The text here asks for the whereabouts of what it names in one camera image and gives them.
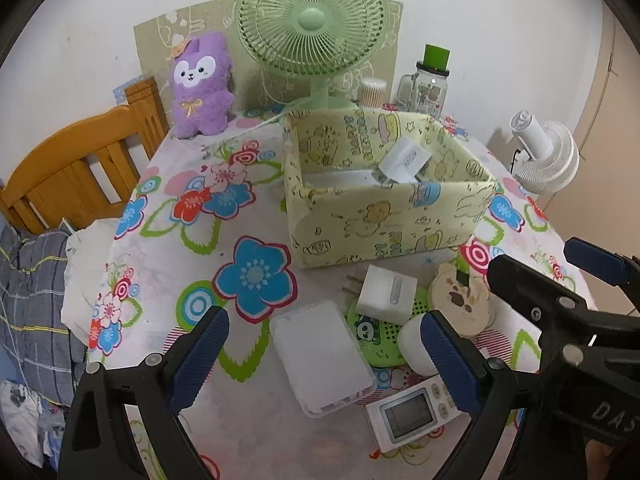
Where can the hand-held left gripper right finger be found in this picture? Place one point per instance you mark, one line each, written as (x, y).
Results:
(450, 360)

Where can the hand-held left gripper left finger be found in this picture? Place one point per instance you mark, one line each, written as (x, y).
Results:
(200, 360)

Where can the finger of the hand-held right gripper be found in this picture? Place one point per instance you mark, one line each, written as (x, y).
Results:
(525, 285)
(595, 260)

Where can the white round cylinder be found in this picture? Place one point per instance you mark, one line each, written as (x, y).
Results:
(412, 345)

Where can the bear shaped wooden coaster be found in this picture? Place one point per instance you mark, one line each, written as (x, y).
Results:
(460, 300)

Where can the green round perforated device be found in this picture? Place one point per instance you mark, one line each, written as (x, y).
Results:
(380, 340)

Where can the white remote control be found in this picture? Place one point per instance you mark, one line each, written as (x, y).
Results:
(400, 415)

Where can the white plug charger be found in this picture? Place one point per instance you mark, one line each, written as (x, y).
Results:
(385, 292)

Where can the clear plastic box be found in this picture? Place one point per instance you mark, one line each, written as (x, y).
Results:
(320, 355)

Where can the yellow cartoon print storage box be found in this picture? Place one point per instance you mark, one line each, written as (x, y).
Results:
(380, 225)

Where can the white charger with grey label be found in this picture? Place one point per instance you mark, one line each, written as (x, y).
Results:
(405, 160)

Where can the white standing fan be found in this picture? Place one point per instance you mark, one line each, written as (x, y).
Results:
(550, 155)

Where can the beige door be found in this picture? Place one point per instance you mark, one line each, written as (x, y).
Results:
(615, 135)

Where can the grey plaid blanket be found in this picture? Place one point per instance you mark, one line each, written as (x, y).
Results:
(30, 310)

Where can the patterned cloth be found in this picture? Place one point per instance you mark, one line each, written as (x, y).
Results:
(20, 410)

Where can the glass mug with green lid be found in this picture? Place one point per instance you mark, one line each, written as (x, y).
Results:
(430, 92)

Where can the wooden chair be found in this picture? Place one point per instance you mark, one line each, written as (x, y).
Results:
(60, 160)

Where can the toothpick jar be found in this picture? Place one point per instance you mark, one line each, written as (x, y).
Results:
(371, 92)

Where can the purple plush toy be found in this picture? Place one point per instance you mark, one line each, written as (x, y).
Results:
(200, 105)

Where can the blue patterned paper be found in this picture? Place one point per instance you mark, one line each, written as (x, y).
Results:
(127, 87)

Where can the green cartoon print board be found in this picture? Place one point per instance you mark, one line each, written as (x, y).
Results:
(160, 35)

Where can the green desk fan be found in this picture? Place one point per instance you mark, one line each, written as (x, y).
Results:
(310, 15)

